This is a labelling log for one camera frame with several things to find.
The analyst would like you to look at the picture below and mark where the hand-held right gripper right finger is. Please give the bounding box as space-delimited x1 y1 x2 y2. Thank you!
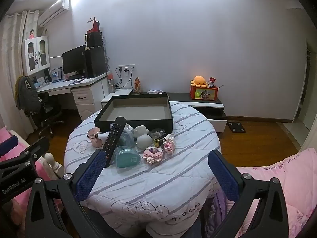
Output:
207 150 290 238

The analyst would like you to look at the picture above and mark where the red toy box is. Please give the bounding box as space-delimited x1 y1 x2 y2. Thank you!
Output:
190 83 218 101

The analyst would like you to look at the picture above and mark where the black office chair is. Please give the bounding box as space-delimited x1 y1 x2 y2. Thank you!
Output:
35 95 65 135

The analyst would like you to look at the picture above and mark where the white rabbit lamp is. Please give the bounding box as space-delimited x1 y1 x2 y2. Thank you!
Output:
132 125 153 150

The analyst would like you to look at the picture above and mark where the clear plastic bag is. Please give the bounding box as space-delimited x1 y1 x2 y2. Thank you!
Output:
150 128 166 139

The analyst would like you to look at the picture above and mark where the clear plastic package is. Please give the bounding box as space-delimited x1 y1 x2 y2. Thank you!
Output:
121 123 135 147

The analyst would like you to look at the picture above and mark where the rose gold perfume bottle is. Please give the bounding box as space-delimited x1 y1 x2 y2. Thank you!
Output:
87 127 103 148

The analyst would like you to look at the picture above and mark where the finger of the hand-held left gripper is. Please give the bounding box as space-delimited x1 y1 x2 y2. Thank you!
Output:
0 135 19 154
13 137 50 163

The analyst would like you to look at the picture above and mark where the black white low cabinet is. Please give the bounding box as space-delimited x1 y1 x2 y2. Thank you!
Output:
101 89 228 133

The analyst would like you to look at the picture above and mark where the white air conditioner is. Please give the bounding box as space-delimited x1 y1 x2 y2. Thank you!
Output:
38 0 72 27

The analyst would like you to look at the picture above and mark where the white desk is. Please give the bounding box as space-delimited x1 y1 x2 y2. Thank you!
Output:
37 72 111 122

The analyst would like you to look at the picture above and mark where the black cardboard box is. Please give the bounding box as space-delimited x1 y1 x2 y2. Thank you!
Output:
94 92 174 135

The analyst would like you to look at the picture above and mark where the pink bed sheet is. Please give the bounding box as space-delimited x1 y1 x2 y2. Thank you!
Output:
0 126 62 204

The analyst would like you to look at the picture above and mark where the cream curtain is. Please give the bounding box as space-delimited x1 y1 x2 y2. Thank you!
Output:
0 9 40 134

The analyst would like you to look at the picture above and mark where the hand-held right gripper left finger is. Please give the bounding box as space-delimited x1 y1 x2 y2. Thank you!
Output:
25 150 107 238

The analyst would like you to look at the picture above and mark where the white glass-door cabinet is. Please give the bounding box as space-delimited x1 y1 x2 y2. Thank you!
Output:
21 36 50 76

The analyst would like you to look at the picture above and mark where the black remote control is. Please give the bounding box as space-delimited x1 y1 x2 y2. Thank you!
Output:
101 116 127 168

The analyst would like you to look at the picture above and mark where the red cardboard box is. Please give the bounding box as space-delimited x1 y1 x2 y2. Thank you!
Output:
87 17 101 33

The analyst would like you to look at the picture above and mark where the black power cable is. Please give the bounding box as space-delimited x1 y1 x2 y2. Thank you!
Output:
115 68 132 90

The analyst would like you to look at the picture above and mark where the black computer monitor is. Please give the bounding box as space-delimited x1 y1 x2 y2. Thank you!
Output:
62 45 87 76

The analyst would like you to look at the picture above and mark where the cream bedpost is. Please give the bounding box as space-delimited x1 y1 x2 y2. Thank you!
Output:
44 152 65 180

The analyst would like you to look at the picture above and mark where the pink quilt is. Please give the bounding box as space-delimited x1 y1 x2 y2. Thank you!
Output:
234 147 317 238

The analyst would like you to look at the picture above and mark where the black bathroom scale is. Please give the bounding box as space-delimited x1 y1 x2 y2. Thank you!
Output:
228 121 246 133

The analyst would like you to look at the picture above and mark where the black computer tower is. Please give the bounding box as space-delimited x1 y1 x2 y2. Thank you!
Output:
84 47 107 78

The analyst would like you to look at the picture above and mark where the orange octopus plush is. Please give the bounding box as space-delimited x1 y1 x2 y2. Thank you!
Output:
191 76 208 88

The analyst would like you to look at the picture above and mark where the teal heart-shaped box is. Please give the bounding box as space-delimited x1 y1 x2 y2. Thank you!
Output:
114 146 142 168

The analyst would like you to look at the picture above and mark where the white door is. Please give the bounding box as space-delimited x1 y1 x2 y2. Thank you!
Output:
295 40 317 134

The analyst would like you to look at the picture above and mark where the white striped quilt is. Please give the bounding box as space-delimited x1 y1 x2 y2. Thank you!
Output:
64 101 222 238

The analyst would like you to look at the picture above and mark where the grey bottle red cap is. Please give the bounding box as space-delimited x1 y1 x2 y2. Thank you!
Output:
108 73 116 93

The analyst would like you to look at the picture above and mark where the black speaker box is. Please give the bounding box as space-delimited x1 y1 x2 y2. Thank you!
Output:
85 31 103 48

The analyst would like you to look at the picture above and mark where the pink white block toy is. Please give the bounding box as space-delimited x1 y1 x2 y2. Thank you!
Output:
162 134 176 154

